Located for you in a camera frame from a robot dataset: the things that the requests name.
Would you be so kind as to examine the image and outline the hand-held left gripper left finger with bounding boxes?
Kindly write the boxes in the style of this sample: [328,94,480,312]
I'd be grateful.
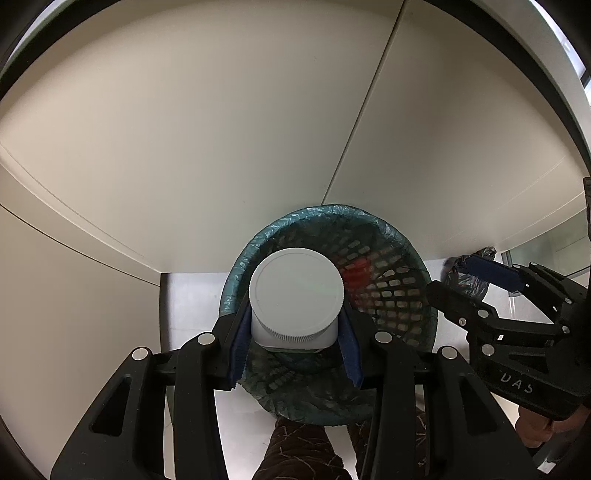
[50,306,253,480]

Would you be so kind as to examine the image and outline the person's right hand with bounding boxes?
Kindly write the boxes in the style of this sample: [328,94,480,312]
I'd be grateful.
[514,403,562,448]

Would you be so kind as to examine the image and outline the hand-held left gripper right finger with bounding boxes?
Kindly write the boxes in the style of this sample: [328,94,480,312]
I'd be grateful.
[337,308,539,480]

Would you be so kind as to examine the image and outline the red mesh net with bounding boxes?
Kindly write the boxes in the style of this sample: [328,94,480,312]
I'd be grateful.
[339,258,375,289]

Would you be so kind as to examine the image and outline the white pill bottle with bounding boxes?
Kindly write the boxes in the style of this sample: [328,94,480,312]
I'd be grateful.
[248,247,347,354]

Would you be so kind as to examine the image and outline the teal plastic bin liner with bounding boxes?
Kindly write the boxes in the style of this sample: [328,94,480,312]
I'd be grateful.
[219,203,439,425]

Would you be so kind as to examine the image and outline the black plastic bag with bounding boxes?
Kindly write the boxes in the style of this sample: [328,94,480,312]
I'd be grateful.
[442,246,498,304]

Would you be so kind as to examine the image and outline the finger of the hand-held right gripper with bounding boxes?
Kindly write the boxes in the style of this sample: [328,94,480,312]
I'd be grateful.
[464,255,578,315]
[425,281,562,340]

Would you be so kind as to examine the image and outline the black mesh waste basket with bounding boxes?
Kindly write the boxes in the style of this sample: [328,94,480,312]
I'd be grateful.
[219,203,439,425]

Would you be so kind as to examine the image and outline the brown patterned trousers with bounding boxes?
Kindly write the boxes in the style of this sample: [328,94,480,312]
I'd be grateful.
[252,401,437,480]

